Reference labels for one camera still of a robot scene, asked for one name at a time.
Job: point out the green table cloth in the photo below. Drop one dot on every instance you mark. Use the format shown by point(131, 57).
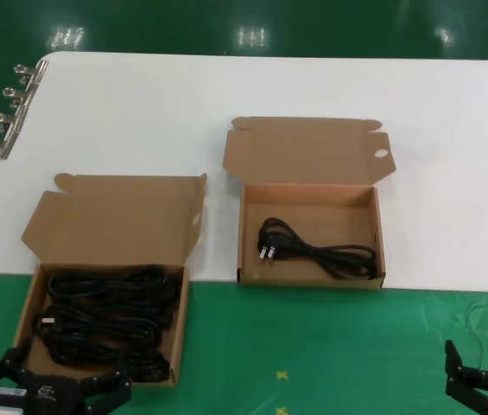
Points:
point(312, 337)

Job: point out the cardboard box with round-holed lid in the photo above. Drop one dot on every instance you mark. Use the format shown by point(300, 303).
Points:
point(304, 147)

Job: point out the cardboard box with slotted lid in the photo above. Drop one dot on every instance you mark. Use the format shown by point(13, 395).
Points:
point(118, 216)

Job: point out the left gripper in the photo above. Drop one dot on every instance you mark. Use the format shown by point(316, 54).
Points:
point(53, 391)

